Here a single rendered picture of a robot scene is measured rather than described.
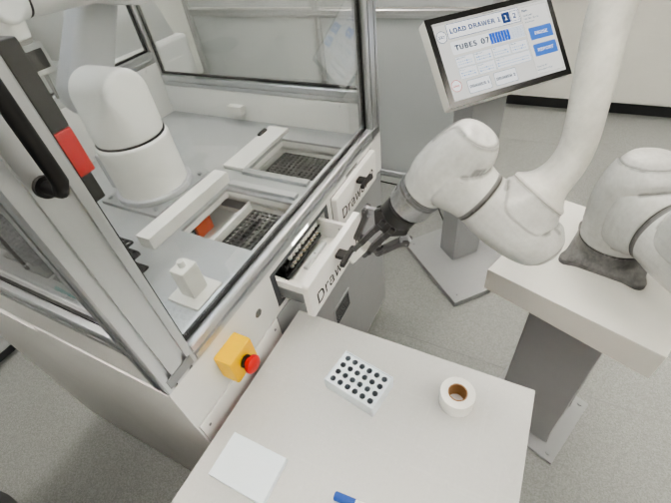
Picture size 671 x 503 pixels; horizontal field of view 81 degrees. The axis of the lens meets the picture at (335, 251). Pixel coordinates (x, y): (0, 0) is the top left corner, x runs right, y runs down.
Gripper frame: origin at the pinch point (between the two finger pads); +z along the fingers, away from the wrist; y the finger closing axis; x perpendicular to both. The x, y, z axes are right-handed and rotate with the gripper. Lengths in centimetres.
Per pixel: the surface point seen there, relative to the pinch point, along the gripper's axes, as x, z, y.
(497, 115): -103, 1, -19
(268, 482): 49, 12, -10
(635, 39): -293, -13, -84
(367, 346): 13.6, 9.8, -15.5
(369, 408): 28.8, 3.0, -19.3
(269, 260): 12.9, 6.7, 15.6
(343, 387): 26.8, 6.8, -13.7
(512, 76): -95, -16, -11
